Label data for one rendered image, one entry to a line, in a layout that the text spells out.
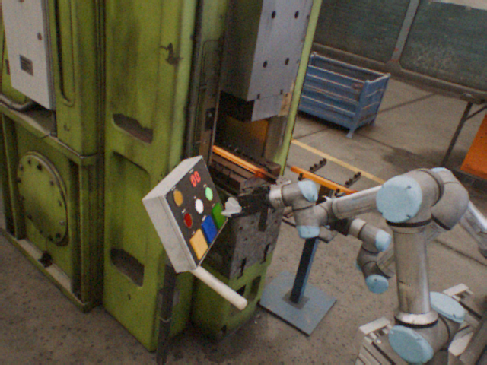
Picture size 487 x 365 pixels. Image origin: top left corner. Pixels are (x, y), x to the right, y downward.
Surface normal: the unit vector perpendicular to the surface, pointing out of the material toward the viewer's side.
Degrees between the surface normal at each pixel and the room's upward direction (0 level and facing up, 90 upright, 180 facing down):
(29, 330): 0
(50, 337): 0
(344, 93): 89
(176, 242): 90
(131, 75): 89
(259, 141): 90
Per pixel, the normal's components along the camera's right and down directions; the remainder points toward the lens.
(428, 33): -0.66, 0.26
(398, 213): -0.74, 0.05
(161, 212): -0.27, 0.43
